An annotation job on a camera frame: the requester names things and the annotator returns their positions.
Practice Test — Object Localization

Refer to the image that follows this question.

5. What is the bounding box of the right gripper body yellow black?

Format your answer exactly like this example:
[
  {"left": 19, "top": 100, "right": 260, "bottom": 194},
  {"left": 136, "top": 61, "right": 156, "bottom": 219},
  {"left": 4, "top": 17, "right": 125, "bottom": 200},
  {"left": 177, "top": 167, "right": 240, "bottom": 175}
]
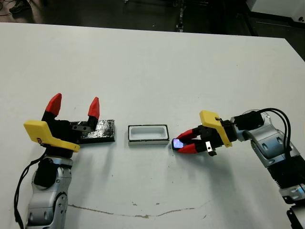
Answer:
[{"left": 199, "top": 110, "right": 238, "bottom": 157}]

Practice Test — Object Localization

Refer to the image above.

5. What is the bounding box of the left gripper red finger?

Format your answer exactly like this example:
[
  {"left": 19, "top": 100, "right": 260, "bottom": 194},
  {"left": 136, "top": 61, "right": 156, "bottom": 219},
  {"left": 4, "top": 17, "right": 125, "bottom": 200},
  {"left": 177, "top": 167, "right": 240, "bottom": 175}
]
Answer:
[
  {"left": 87, "top": 96, "right": 101, "bottom": 131},
  {"left": 41, "top": 93, "right": 63, "bottom": 123}
]

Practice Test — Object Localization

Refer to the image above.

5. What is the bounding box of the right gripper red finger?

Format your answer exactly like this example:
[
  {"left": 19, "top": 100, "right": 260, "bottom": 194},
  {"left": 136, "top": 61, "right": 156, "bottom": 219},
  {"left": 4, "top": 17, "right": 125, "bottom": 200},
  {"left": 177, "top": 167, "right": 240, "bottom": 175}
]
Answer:
[
  {"left": 177, "top": 139, "right": 208, "bottom": 155},
  {"left": 177, "top": 127, "right": 203, "bottom": 143}
]

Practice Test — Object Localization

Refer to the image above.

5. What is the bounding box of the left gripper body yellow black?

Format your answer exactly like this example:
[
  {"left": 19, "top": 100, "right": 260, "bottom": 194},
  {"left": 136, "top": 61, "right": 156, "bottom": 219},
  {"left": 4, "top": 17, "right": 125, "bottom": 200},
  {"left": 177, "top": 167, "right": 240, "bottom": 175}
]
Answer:
[{"left": 23, "top": 119, "right": 91, "bottom": 158}]

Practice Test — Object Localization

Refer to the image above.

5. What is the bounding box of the small black camera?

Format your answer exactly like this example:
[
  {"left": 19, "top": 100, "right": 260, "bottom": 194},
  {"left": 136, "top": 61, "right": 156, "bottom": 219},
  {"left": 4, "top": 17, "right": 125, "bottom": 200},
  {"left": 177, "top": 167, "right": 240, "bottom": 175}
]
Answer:
[{"left": 171, "top": 138, "right": 184, "bottom": 151}]

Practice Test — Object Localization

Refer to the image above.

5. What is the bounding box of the glossy black box lid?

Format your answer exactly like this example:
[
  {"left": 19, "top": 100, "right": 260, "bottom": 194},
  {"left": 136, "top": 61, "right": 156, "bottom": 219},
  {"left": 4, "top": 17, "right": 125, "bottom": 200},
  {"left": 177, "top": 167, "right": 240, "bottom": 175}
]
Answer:
[{"left": 70, "top": 118, "right": 116, "bottom": 145}]

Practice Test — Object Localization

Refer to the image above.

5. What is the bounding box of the white camera box base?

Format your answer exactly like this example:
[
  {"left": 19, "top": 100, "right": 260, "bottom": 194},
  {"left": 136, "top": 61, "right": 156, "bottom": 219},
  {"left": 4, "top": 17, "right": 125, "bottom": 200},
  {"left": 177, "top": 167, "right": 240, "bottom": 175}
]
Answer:
[{"left": 127, "top": 124, "right": 170, "bottom": 146}]

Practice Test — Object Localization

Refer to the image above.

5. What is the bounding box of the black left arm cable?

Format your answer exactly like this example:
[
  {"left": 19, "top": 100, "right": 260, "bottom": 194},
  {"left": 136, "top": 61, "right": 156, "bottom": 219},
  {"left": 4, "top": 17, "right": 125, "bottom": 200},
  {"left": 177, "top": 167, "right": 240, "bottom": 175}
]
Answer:
[{"left": 13, "top": 157, "right": 46, "bottom": 229}]

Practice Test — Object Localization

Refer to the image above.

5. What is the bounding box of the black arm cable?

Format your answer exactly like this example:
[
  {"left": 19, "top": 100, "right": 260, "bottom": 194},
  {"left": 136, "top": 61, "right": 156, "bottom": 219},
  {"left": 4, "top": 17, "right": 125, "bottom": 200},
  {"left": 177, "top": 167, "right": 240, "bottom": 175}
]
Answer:
[
  {"left": 259, "top": 108, "right": 293, "bottom": 155},
  {"left": 13, "top": 157, "right": 46, "bottom": 229}
]

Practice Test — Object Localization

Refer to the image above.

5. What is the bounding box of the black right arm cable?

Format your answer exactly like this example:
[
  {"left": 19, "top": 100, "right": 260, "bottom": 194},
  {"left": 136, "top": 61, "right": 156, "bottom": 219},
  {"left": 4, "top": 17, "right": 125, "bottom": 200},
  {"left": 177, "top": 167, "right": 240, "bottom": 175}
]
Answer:
[{"left": 259, "top": 108, "right": 293, "bottom": 155}]

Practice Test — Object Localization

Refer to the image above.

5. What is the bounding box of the dark metal stand post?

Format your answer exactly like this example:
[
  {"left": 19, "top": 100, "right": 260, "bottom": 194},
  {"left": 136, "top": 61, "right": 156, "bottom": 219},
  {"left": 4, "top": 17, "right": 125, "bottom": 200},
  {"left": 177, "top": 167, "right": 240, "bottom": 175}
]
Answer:
[{"left": 175, "top": 0, "right": 186, "bottom": 32}]

